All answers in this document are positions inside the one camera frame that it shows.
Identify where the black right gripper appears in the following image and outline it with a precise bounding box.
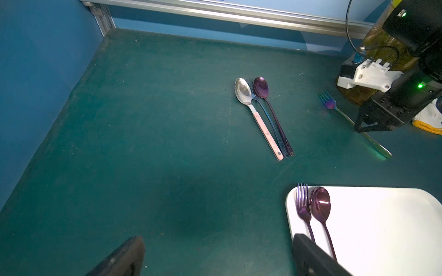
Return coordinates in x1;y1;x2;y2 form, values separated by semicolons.
354;65;442;133

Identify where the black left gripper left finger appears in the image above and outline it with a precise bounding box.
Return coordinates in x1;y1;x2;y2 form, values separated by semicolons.
86;236;145;276

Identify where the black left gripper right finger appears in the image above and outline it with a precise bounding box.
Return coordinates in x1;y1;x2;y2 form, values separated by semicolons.
292;233;351;276

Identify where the white rectangular tray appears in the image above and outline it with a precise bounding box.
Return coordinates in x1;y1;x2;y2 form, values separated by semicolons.
285;186;442;276

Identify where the pink handled silver spoon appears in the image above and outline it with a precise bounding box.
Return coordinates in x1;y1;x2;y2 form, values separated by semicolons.
234;78;284;161

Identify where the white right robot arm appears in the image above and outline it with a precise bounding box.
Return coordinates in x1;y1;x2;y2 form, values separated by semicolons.
352;1;442;133

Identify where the dark purple spoon on table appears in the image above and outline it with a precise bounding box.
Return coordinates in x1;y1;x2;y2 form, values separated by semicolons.
253;77;294;156

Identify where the blue fork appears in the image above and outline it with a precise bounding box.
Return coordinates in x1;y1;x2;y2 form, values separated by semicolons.
246;78;290;158

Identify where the white glove yellow cuff near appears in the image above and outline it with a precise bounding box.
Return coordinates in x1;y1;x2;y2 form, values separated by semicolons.
412;97;442;135

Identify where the glass vase with leafy plant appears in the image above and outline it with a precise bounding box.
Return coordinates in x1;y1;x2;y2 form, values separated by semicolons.
337;1;418;106

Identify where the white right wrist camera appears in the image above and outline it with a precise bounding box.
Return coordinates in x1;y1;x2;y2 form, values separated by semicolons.
337;58;404;93

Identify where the black cable loop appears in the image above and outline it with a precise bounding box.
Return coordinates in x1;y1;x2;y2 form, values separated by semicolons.
345;0;401;66

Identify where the aluminium back frame rail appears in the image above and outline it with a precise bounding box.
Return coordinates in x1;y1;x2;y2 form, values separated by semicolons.
82;0;374;39

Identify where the aluminium left frame post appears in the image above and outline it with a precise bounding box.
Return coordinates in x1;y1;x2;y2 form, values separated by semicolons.
89;3;116;36

